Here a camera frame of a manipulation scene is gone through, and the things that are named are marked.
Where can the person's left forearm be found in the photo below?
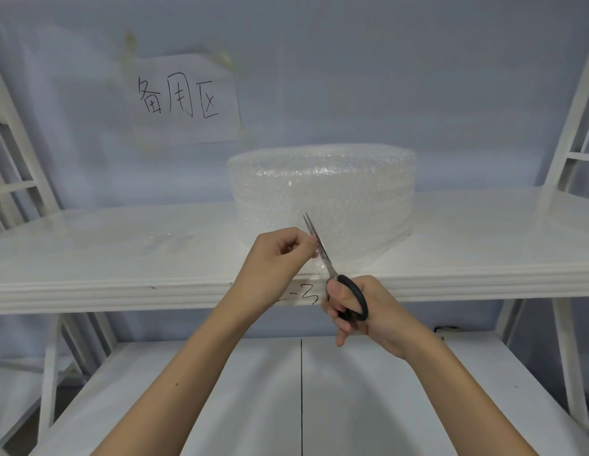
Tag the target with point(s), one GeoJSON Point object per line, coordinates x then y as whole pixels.
{"type": "Point", "coordinates": [194, 379]}

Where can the clear bubble wrap roll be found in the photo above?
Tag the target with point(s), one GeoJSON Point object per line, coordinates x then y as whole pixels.
{"type": "Point", "coordinates": [332, 194]}

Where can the person's left thumb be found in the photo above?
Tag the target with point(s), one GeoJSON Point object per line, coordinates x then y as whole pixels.
{"type": "Point", "coordinates": [304, 253]}

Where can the person's right hand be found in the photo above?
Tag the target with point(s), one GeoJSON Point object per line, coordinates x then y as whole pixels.
{"type": "Point", "coordinates": [384, 315]}

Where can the white shelf unit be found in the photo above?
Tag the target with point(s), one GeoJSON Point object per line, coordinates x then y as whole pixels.
{"type": "Point", "coordinates": [109, 261]}

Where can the person's right thumb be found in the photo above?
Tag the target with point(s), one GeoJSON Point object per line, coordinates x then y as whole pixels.
{"type": "Point", "coordinates": [333, 292]}

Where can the person's left hand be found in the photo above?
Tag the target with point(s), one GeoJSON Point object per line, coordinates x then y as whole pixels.
{"type": "Point", "coordinates": [263, 265]}

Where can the person's right forearm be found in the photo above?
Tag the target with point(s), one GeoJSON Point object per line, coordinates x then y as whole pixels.
{"type": "Point", "coordinates": [465, 398]}

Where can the white handwritten paper sign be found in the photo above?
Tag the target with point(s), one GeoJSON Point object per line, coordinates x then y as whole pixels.
{"type": "Point", "coordinates": [185, 99]}

